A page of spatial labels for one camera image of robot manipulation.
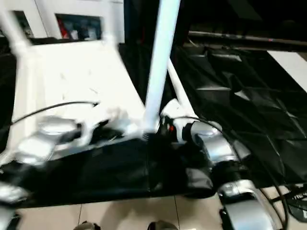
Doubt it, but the white plastic table leg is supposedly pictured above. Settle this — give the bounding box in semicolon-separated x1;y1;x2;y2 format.
167;59;193;109
0;9;33;57
103;0;121;47
143;0;181;133

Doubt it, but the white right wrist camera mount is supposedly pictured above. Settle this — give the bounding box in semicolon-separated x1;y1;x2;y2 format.
160;99;189;144

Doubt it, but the grey right robot foot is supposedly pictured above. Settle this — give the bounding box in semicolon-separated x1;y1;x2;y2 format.
146;220;179;230

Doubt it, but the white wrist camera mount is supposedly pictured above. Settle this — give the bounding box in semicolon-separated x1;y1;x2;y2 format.
83;106;131;145
160;99;189;144

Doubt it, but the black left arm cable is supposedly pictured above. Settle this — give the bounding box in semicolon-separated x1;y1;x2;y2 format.
9;100;101;127

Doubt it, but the white plastic table top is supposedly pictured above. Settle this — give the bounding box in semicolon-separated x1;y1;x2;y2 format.
0;39;155;160

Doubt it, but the white cabinet with glass doors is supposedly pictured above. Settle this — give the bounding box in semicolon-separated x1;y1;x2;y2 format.
0;0;126;45

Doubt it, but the grey left robot foot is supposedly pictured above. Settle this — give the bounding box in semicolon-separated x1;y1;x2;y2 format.
71;221;102;230

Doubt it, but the grey robot foot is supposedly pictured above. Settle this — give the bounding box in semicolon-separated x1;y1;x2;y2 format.
71;221;102;230
146;220;179;230

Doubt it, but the black mat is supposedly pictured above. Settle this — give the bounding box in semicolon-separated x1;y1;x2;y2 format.
0;36;307;207

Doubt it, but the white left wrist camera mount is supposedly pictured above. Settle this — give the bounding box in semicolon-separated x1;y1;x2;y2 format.
83;106;131;145

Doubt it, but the black metal bar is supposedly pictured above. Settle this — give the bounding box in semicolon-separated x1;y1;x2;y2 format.
188;30;307;52

